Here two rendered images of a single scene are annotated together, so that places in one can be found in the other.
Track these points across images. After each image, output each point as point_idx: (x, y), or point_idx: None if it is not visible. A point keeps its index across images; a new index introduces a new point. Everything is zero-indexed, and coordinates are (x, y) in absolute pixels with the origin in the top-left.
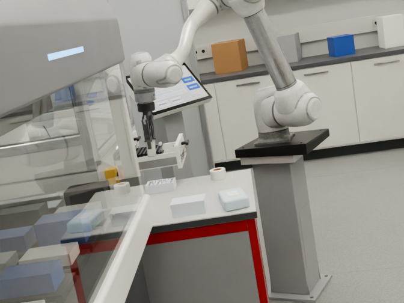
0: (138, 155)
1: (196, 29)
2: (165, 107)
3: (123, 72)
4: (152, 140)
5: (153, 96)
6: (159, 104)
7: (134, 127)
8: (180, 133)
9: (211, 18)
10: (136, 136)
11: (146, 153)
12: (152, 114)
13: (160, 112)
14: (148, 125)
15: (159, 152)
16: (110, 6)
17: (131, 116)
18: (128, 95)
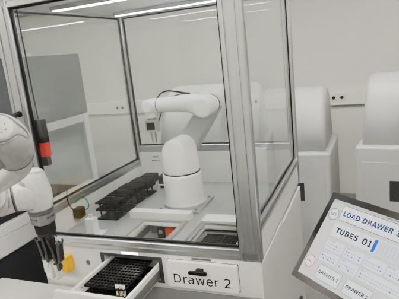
0: (98, 272)
1: (10, 177)
2: (322, 282)
3: (244, 184)
4: (54, 263)
5: (31, 220)
6: (321, 270)
7: (253, 264)
8: (119, 298)
9: (12, 171)
10: (226, 273)
11: (96, 277)
12: (293, 273)
13: (306, 281)
14: (38, 245)
15: (115, 293)
16: (232, 82)
17: (249, 248)
18: (254, 220)
